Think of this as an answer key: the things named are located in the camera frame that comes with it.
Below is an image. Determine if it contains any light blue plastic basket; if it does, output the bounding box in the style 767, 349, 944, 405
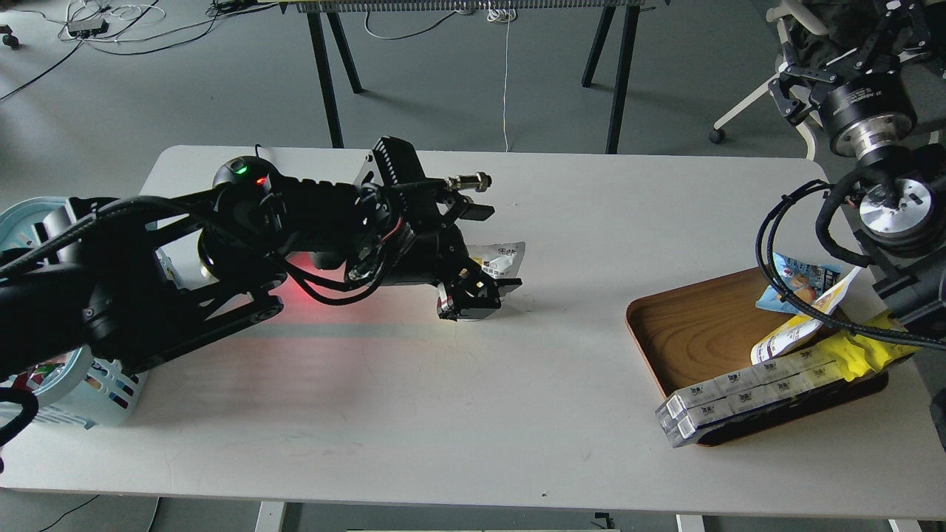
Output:
2, 198, 178, 427

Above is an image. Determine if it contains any brown wooden tray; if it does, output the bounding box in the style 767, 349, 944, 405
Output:
625, 269, 889, 434

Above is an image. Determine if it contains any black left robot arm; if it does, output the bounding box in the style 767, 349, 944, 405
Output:
2, 136, 522, 443

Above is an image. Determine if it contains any black barcode scanner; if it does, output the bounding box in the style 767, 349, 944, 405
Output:
211, 143, 281, 188

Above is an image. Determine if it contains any blue snack packet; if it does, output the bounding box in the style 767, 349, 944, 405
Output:
755, 252, 842, 314

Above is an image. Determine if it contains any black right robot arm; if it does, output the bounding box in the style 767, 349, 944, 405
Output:
755, 1, 944, 351

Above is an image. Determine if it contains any black trestle table frame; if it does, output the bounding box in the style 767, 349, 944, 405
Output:
281, 0, 651, 155

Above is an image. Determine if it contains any black power adapter with cables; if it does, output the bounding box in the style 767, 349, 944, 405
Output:
0, 0, 222, 100

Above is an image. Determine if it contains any red white snack packet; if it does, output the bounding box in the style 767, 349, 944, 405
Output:
11, 358, 67, 391

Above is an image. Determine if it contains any yellow cartoon snack pack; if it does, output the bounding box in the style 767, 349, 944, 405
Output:
814, 330, 919, 383

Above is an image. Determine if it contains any white hanging cable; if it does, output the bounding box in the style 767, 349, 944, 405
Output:
486, 7, 518, 153

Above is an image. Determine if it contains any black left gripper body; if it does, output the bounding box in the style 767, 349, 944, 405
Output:
347, 136, 494, 289

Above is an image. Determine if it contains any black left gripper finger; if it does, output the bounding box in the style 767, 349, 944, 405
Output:
436, 269, 523, 321

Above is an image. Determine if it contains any clear box snack row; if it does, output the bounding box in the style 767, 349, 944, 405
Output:
655, 348, 848, 448

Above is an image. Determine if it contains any white office chair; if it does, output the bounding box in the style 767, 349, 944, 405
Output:
709, 0, 828, 162

